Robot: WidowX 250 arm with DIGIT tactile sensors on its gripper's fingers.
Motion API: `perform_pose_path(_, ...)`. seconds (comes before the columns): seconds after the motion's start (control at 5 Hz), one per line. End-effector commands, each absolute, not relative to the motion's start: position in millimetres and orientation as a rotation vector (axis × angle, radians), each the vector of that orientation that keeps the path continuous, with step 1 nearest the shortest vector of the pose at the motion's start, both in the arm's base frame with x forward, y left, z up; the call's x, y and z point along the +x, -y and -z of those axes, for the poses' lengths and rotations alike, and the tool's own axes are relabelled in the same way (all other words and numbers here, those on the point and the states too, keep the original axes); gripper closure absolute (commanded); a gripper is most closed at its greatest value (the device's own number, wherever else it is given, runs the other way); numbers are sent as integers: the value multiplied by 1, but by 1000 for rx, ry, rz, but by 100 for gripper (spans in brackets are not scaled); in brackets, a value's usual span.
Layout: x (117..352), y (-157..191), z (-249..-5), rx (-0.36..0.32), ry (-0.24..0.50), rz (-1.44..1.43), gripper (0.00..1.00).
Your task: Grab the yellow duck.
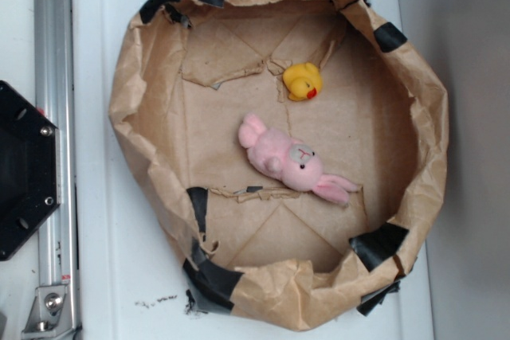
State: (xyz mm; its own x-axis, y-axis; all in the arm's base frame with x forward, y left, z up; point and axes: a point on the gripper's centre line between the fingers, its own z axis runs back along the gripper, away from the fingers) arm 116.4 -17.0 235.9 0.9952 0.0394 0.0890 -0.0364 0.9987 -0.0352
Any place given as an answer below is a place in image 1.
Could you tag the yellow rubber duck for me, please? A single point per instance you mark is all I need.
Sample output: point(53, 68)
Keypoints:
point(303, 81)

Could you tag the pink plush bunny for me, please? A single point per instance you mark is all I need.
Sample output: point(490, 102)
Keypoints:
point(275, 154)

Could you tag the brown paper bag tray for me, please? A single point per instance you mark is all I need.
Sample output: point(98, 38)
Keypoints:
point(188, 73)

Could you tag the white tray board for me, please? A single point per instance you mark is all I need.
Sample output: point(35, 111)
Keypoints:
point(131, 282)

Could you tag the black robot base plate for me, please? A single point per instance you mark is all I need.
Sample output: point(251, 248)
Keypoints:
point(29, 180)

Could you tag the aluminium extrusion rail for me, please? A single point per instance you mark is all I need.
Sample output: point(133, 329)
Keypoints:
point(55, 313)

